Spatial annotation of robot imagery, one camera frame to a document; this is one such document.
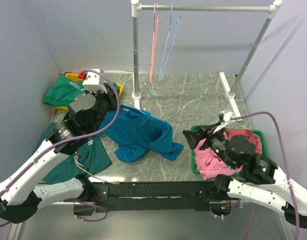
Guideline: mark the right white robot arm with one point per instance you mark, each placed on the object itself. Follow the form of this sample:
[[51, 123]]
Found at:
[[264, 182]]

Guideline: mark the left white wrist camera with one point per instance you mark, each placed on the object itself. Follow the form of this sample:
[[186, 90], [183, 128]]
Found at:
[[92, 82]]

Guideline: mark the green printed t shirt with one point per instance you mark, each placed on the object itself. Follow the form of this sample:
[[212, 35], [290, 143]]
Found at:
[[83, 91]]

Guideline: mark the salmon red t shirt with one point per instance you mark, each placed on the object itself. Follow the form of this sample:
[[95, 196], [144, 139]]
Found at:
[[249, 135]]

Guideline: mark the pink t shirt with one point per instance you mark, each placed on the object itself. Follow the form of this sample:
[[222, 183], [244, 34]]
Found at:
[[210, 165]]

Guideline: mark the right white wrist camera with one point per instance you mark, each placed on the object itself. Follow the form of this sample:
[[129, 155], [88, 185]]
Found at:
[[225, 119]]

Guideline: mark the yellow plastic tray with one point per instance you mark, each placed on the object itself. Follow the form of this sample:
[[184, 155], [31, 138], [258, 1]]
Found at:
[[64, 91]]

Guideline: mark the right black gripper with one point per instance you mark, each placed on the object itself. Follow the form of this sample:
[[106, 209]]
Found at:
[[202, 132]]

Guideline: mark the blue wire hanger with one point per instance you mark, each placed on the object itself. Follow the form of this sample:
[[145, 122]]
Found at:
[[133, 107], [173, 29]]

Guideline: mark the pink wire hanger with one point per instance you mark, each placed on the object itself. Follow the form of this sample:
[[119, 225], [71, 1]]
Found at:
[[154, 42]]

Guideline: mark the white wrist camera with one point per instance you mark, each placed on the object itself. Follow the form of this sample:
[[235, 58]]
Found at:
[[92, 82], [225, 119]]

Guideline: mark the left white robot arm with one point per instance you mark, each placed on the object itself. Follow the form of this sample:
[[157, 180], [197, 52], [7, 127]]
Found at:
[[20, 194]]

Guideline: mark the green plastic tray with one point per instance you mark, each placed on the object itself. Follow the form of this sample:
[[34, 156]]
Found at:
[[264, 148]]

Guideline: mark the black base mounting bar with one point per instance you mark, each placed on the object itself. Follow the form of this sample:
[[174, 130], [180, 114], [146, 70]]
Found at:
[[166, 195]]

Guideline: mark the dark green cloth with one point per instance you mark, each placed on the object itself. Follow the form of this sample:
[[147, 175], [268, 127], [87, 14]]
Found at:
[[91, 158]]

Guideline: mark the blue t shirt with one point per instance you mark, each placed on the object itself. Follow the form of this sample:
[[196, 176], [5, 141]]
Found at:
[[137, 133]]

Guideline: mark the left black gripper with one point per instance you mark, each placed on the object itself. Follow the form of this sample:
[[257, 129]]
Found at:
[[111, 96]]

